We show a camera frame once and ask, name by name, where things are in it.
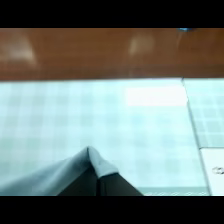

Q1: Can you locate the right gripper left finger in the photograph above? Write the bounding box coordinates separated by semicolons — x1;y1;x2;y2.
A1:
56;165;99;197

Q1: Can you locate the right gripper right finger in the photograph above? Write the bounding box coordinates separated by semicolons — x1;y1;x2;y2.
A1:
97;172;145;197

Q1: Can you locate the grey-blue shirt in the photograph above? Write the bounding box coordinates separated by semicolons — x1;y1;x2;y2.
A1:
0;145;120;197

